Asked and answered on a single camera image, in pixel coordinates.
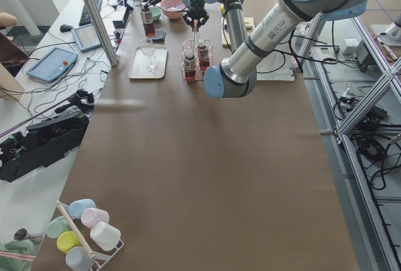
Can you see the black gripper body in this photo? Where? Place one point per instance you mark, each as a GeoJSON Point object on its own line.
{"type": "Point", "coordinates": [196, 14]}

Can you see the tea bottle white cap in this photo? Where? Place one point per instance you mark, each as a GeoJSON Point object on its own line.
{"type": "Point", "coordinates": [203, 55]}
{"type": "Point", "coordinates": [189, 66]}
{"type": "Point", "coordinates": [147, 21]}

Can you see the copper wire bottle basket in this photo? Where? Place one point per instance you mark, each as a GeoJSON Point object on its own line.
{"type": "Point", "coordinates": [191, 44]}

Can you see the pink bowl with ice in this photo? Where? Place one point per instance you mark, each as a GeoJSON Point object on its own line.
{"type": "Point", "coordinates": [173, 9]}

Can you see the grey folded cloth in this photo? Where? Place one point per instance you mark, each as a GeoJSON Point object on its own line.
{"type": "Point", "coordinates": [159, 36]}

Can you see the clear wine glass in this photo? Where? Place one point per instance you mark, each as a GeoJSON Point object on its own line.
{"type": "Point", "coordinates": [148, 49]}

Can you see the wooden cutting board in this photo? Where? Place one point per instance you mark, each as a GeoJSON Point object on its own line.
{"type": "Point", "coordinates": [225, 38]}

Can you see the cream rabbit tray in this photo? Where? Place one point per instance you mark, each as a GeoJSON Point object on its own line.
{"type": "Point", "coordinates": [139, 65]}

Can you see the blue teach pendant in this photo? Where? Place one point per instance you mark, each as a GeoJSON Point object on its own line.
{"type": "Point", "coordinates": [86, 38]}
{"type": "Point", "coordinates": [53, 65]}

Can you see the black computer mouse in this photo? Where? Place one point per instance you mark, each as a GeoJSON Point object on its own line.
{"type": "Point", "coordinates": [66, 28]}

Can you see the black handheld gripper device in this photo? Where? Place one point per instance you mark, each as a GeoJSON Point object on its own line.
{"type": "Point", "coordinates": [82, 99]}

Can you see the person in brown shirt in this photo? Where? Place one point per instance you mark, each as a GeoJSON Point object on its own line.
{"type": "Point", "coordinates": [12, 57]}

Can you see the metal reacher grabber stick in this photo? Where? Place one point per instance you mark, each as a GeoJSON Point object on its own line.
{"type": "Point", "coordinates": [18, 113]}

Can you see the blue plastic cup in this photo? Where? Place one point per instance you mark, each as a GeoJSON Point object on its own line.
{"type": "Point", "coordinates": [77, 207]}

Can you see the pink plastic cup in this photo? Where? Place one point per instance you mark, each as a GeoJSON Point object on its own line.
{"type": "Point", "coordinates": [91, 216]}

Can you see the white plastic cup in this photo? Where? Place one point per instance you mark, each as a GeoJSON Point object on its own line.
{"type": "Point", "coordinates": [105, 235]}

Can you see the green plastic cup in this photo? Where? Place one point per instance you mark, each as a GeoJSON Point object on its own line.
{"type": "Point", "coordinates": [56, 227]}

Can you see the yellow plastic cup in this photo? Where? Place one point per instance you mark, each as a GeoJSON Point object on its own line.
{"type": "Point", "coordinates": [67, 240]}

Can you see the grey plastic cup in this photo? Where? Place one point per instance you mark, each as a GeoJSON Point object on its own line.
{"type": "Point", "coordinates": [77, 259]}

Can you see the steel cocktail jigger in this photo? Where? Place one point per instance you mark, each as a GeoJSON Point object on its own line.
{"type": "Point", "coordinates": [22, 234]}

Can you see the pink chopstick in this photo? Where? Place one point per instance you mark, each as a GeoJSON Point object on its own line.
{"type": "Point", "coordinates": [18, 256]}

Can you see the aluminium frame post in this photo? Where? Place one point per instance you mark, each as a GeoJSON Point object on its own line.
{"type": "Point", "coordinates": [101, 32]}

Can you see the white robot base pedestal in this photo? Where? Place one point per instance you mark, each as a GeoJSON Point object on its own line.
{"type": "Point", "coordinates": [278, 66]}

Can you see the white wire cup rack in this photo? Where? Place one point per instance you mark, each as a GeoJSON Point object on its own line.
{"type": "Point", "coordinates": [83, 233]}

